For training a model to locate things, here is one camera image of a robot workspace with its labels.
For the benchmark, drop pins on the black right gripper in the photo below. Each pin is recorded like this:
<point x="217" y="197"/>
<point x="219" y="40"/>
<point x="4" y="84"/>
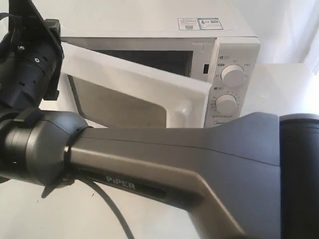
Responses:
<point x="31" y="57"/>

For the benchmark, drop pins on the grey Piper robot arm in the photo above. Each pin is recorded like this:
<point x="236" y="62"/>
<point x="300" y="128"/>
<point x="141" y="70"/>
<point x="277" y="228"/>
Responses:
<point x="256" y="177"/>

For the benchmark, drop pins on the white printed warning label sticker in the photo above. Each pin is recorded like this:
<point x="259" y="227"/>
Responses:
<point x="199" y="24"/>

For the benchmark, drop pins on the white microwave oven body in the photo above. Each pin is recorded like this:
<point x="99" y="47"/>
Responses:
<point x="158" y="43"/>

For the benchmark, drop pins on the lower white control knob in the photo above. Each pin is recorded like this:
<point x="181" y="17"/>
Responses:
<point x="226" y="104"/>

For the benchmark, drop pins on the white control knob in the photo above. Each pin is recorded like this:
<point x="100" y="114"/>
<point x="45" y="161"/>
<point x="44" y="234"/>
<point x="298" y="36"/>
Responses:
<point x="233" y="76"/>
<point x="226" y="104"/>

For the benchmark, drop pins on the upper white control knob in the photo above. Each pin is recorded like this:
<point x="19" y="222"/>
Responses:
<point x="233" y="76"/>

